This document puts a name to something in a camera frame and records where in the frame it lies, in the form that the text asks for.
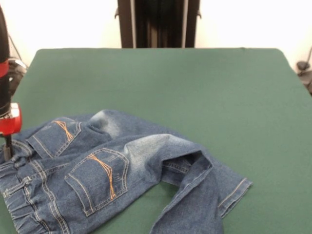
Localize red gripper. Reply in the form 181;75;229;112
0;102;23;161

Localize blue denim jeans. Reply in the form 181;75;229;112
0;109;254;234

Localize dark green table cloth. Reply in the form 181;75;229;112
0;48;312;234

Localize dark grey stand foot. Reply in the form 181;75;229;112
296;60;312;96

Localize black cable tangle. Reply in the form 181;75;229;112
7;34;28;98

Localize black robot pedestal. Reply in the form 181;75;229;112
114;0;203;49

